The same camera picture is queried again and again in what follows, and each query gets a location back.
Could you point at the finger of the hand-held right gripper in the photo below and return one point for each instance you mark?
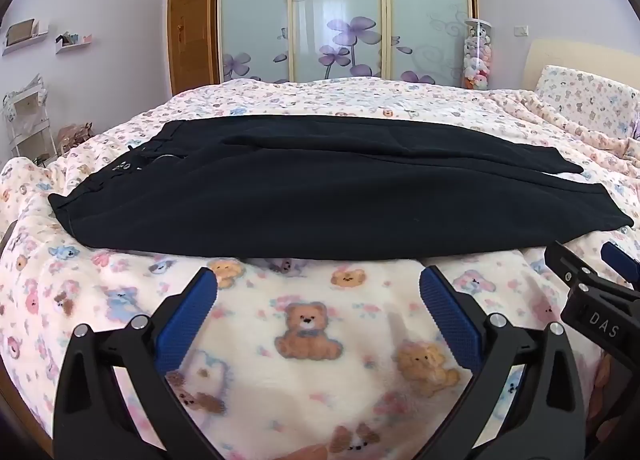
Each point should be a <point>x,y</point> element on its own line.
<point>620,262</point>
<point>565,260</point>

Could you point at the cream headboard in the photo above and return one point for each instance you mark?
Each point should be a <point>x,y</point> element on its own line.
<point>575,52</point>

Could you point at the floral glass sliding wardrobe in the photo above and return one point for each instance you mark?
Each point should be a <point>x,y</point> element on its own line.
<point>335,5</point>

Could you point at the clear tube of plush toys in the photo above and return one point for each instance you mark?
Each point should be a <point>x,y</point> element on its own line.
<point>477,57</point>

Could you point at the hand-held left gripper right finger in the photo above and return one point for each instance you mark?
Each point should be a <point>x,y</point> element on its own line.
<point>450,315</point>

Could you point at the white wall outlet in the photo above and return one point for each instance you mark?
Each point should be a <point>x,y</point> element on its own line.
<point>522,31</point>

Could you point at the small print bed sheet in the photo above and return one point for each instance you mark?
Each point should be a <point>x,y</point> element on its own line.
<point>350,95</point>

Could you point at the teddy bear fleece blanket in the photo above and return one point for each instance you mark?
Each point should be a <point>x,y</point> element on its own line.
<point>320,290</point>

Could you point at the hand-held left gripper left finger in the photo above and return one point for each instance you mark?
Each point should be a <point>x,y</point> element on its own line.
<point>187,315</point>

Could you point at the wooden door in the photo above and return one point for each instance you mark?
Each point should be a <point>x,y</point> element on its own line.
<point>192,40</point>

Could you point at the printed pillow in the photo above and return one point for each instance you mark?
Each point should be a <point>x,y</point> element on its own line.
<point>585,95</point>

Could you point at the black pants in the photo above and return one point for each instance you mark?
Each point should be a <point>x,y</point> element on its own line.
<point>320,200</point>

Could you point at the white wall shelf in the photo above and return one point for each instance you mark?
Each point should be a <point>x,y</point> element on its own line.
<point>72,42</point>
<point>22,37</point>

